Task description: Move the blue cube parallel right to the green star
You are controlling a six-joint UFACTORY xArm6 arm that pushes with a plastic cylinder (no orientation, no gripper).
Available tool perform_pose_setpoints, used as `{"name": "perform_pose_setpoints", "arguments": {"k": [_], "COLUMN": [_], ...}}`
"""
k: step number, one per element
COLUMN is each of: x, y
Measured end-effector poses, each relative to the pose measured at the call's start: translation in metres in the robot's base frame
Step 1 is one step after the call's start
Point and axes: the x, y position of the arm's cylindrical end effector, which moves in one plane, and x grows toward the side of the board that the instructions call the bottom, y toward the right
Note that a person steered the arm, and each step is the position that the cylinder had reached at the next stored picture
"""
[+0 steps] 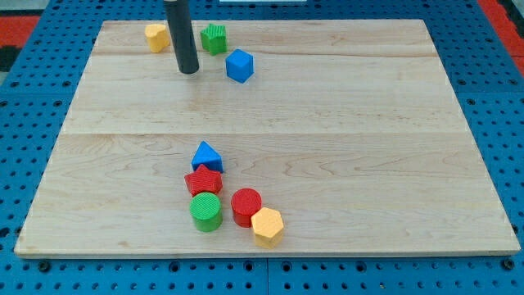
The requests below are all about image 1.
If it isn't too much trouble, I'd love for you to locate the yellow hexagon block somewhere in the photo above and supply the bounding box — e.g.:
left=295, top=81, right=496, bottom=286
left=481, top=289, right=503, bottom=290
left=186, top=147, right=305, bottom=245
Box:
left=251, top=207, right=284, bottom=248

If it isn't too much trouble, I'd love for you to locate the yellow heart block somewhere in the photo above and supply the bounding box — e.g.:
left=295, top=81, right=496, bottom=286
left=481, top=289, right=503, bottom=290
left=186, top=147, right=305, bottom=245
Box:
left=144, top=24, right=170, bottom=53

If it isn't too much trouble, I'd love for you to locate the blue triangle block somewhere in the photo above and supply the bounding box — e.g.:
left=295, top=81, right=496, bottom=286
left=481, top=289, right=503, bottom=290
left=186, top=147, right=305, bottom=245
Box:
left=191, top=141, right=224, bottom=173

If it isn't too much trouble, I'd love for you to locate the light wooden board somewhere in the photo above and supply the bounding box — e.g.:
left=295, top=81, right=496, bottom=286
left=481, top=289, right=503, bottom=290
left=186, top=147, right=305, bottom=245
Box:
left=15, top=19, right=520, bottom=259

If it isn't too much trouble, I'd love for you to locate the green cylinder block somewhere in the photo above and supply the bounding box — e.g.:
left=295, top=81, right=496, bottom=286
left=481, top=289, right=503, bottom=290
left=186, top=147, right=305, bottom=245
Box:
left=189, top=192, right=223, bottom=232

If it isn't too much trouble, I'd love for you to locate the green star block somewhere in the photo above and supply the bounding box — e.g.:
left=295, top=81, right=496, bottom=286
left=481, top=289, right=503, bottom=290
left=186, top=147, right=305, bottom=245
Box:
left=200, top=24, right=228, bottom=56

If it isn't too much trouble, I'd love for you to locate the red cylinder block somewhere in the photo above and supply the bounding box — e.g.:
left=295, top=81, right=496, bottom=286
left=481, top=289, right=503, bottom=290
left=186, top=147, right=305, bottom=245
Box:
left=230, top=188, right=262, bottom=228

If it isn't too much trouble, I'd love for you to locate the red star block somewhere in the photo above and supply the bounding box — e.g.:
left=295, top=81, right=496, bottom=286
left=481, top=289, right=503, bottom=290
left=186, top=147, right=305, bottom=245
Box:
left=184, top=164, right=223, bottom=197

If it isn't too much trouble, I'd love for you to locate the blue cube block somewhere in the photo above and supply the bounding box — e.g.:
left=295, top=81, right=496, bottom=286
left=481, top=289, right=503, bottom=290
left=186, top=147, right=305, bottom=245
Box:
left=225, top=49, right=254, bottom=84

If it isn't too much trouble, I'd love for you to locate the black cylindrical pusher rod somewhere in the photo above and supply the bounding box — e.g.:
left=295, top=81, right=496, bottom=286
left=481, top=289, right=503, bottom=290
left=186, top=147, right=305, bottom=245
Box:
left=163, top=0, right=200, bottom=75

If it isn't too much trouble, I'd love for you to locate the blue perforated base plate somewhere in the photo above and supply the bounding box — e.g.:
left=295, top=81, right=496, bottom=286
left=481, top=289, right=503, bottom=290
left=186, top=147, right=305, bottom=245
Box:
left=1, top=1, right=523, bottom=294

